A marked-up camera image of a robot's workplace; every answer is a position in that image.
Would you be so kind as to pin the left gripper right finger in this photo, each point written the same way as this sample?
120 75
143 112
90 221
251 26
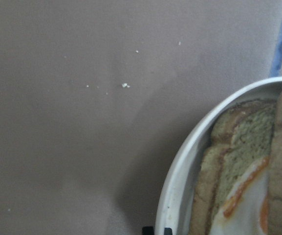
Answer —
168 231

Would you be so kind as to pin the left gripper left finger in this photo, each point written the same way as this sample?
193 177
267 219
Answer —
148 230

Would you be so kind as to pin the white round plate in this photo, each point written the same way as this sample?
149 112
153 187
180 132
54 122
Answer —
175 203

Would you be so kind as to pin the fried egg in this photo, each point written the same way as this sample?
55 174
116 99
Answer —
245 210

